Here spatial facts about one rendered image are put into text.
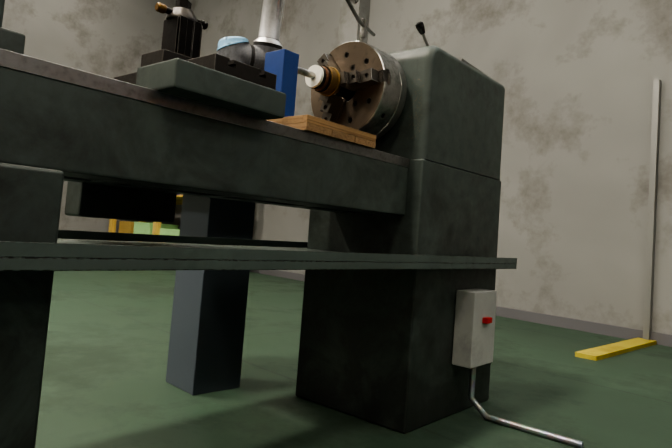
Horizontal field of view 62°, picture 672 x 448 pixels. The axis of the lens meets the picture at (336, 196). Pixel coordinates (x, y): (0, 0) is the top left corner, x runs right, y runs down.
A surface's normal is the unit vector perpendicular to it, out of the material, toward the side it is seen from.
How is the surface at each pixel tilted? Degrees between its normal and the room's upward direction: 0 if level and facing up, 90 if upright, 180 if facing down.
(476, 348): 90
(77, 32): 90
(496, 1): 90
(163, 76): 90
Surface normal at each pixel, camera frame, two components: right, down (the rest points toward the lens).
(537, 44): -0.71, -0.10
